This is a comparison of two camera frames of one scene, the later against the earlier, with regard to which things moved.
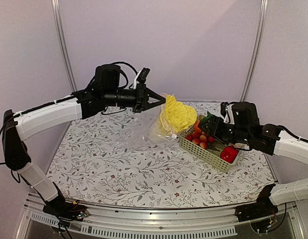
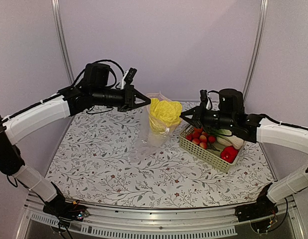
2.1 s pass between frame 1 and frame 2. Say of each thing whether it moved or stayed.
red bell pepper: stayed
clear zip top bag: moved
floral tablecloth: stayed
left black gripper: moved
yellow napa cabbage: moved
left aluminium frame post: stayed
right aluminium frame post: stayed
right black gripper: moved
